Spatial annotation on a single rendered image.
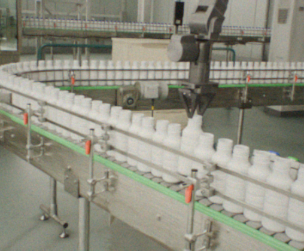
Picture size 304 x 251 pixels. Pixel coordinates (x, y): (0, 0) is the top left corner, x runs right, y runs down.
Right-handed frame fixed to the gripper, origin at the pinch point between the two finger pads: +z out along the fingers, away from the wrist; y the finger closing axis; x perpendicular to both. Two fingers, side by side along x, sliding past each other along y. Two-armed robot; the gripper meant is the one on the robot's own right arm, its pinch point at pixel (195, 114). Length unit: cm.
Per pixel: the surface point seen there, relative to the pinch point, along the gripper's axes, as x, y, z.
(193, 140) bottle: 2.5, 2.4, 6.5
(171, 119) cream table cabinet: -324, -308, 97
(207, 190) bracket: 12.7, 6.7, 16.5
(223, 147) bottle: 13.0, 2.6, 5.5
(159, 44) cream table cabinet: -332, -284, 1
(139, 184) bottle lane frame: -13.9, 6.3, 23.9
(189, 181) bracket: 12.1, 13.0, 13.1
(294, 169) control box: 25.1, -11.5, 10.1
